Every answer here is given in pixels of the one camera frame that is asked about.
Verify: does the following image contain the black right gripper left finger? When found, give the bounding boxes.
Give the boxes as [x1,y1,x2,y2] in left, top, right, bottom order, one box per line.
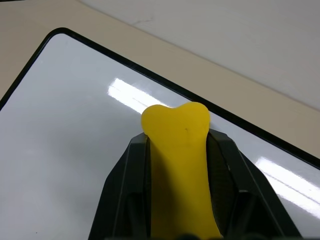
[88,133,153,240]

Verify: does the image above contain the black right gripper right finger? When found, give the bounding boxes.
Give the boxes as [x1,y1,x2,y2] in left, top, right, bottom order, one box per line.
[204,128,305,240]

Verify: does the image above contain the yellow and black whiteboard eraser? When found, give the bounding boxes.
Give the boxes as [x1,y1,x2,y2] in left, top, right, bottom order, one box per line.
[141,101,225,240]

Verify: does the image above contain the black-framed small whiteboard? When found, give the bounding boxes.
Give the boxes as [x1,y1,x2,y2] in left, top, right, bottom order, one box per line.
[0,26,320,240]

